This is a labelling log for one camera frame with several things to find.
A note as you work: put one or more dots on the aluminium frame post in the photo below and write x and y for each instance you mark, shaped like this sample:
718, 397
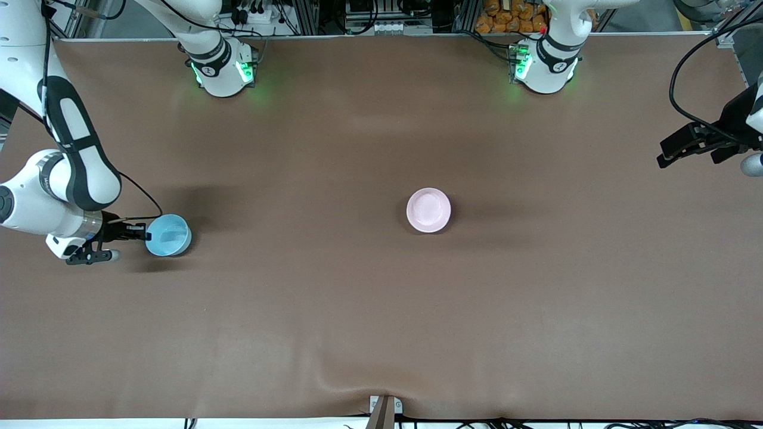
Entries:
305, 16
465, 15

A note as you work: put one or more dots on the pink bowl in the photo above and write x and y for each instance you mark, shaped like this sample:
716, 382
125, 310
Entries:
428, 210

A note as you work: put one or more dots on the brown table mat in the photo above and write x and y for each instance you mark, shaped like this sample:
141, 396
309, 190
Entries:
357, 298

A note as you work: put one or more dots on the black electronics rack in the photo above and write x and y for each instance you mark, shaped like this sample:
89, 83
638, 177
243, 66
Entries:
387, 9

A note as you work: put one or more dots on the light blue bowl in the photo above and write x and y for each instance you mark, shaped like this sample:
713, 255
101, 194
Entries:
171, 237

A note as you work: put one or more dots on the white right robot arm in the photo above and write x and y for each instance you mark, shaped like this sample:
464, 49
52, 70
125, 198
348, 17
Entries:
24, 36

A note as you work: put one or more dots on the brown post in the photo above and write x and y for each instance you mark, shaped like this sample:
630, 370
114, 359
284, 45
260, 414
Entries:
381, 417

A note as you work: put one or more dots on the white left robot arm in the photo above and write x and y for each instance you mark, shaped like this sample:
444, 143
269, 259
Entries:
545, 74

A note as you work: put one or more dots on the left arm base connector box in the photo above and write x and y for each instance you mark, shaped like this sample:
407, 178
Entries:
520, 62

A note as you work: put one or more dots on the aluminium frame strut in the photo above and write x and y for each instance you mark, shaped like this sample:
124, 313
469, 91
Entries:
736, 27

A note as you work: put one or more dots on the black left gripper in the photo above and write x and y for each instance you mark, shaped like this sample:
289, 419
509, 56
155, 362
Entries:
732, 116

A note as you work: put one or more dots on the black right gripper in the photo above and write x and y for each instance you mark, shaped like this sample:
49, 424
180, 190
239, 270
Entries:
111, 230

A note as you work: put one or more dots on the grey metal clamp bracket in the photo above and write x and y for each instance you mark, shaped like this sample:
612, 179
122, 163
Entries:
398, 406

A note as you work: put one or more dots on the orange packets pile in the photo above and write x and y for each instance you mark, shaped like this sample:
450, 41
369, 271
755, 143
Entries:
506, 18

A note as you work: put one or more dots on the white power strip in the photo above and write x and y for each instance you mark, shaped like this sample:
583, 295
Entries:
256, 15

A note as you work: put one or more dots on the white terminal block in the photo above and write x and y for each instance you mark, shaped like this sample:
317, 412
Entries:
390, 27

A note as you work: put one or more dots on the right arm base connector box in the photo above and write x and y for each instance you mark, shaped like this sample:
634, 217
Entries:
247, 65

